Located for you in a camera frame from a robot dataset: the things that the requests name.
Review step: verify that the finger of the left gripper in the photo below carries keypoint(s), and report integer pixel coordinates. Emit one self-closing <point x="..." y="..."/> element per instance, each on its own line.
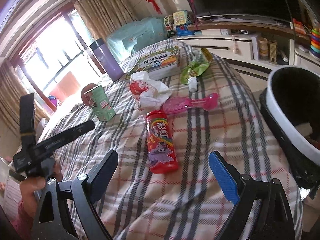
<point x="65" y="136"/>

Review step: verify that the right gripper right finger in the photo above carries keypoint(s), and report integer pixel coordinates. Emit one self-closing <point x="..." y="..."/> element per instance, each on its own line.
<point x="231" y="182"/>

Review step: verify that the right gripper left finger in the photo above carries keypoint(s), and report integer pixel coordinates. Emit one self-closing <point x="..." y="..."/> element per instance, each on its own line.
<point x="89" y="188"/>

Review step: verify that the green drink carton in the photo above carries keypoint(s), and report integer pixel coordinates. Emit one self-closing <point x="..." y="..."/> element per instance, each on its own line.
<point x="100" y="104"/>

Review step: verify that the red candy tube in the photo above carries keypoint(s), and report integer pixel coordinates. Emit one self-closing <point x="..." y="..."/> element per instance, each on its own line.
<point x="161" y="153"/>

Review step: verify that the pink hairbrush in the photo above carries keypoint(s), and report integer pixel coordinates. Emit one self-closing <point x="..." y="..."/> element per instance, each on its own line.
<point x="178" y="104"/>

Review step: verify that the white red plastic bag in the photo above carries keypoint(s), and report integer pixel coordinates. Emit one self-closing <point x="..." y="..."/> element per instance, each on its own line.
<point x="148" y="94"/>

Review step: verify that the white trash bin black liner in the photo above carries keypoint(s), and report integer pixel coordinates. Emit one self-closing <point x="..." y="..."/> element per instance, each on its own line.
<point x="290" y="107"/>

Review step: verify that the person's left hand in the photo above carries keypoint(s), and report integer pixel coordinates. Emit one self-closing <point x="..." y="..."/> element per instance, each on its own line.
<point x="27" y="189"/>

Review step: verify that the red apple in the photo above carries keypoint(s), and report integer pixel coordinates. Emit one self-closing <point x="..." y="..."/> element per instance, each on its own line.
<point x="85" y="90"/>

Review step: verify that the small white bottle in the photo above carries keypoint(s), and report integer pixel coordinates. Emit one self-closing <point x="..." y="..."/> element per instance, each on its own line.
<point x="192" y="84"/>

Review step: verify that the purple thermos bottle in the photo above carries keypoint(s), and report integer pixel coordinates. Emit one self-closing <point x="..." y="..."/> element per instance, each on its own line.
<point x="106" y="59"/>

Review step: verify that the green snack bag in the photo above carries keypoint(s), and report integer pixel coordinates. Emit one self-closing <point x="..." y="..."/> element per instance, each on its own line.
<point x="199" y="64"/>

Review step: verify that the white tv cabinet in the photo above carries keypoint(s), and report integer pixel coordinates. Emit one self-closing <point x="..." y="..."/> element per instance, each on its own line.
<point x="237" y="42"/>

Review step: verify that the children's picture book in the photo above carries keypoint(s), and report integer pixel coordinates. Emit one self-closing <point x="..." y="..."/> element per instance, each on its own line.
<point x="159" y="65"/>

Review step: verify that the teal covered appliance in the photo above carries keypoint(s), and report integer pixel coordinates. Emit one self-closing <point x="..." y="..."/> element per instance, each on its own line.
<point x="134" y="36"/>

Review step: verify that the stacked round tins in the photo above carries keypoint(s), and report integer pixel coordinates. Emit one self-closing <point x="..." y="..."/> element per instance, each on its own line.
<point x="263" y="48"/>

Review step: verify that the beige curtain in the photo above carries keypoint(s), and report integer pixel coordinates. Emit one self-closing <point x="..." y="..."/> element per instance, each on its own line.
<point x="103" y="17"/>

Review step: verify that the red toy telephone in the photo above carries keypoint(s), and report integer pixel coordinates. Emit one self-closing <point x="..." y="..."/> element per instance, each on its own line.
<point x="298" y="27"/>

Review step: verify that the toy cash register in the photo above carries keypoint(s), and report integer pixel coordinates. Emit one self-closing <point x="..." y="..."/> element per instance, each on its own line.
<point x="182" y="19"/>

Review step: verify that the rainbow stacking ring toy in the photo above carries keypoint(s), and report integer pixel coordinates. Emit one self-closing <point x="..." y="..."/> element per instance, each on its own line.
<point x="315" y="43"/>

